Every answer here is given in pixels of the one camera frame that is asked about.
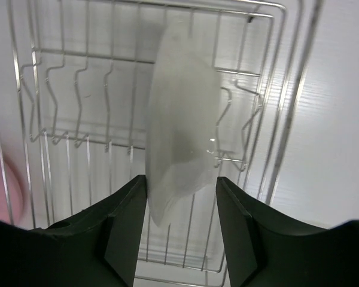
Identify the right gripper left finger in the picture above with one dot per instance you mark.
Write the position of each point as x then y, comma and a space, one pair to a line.
98, 246

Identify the white plate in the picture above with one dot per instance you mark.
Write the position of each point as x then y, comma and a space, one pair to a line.
182, 113

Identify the metal wire dish rack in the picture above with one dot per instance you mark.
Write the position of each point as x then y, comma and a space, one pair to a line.
75, 80

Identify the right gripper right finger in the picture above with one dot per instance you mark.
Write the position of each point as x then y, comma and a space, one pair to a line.
265, 247

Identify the pink plastic plate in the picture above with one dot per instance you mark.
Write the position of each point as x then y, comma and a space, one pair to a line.
16, 194

